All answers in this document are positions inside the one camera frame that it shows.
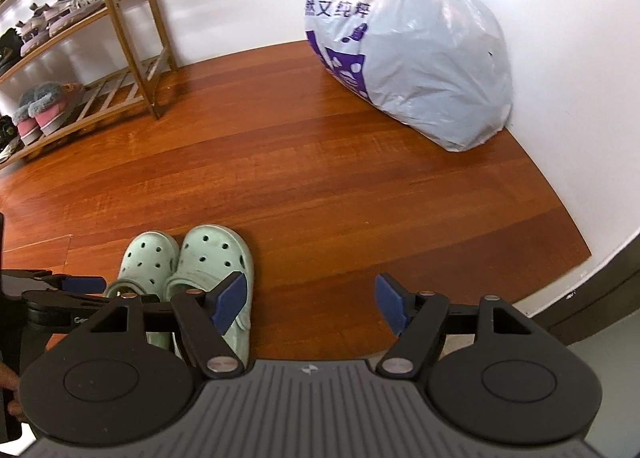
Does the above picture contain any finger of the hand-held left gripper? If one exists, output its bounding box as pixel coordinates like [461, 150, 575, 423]
[27, 272, 107, 292]
[22, 289, 118, 313]

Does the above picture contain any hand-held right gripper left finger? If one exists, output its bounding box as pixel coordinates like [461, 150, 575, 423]
[82, 272, 249, 380]

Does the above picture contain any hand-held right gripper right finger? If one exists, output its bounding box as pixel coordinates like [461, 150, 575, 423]
[375, 273, 543, 379]

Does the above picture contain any mint green clog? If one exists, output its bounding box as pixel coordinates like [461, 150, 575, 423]
[102, 232, 180, 354]
[162, 224, 255, 371]

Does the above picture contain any navy grey sneaker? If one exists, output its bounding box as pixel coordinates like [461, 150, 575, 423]
[0, 113, 23, 164]

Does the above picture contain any pink fuzzy slipper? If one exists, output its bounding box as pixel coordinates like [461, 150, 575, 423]
[27, 81, 86, 137]
[12, 88, 43, 146]

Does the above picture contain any wooden shoe rack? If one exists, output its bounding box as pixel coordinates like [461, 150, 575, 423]
[0, 0, 178, 171]

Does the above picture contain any black leather shoe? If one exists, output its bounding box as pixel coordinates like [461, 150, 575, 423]
[0, 27, 25, 75]

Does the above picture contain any person's left hand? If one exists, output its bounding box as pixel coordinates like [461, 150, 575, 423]
[0, 362, 25, 421]

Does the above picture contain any white plastic bag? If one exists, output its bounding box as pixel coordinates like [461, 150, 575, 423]
[304, 0, 515, 153]

